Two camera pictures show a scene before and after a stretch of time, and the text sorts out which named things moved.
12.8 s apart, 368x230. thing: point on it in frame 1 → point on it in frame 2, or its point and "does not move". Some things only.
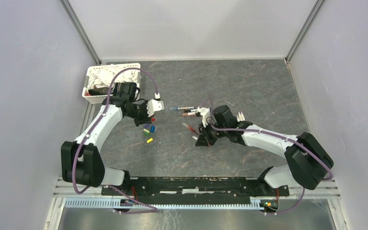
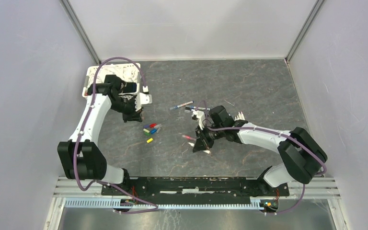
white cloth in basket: (104, 77) does not move
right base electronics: (269, 205) does not move
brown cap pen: (189, 114) → (206, 151)
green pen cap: (146, 132) does not move
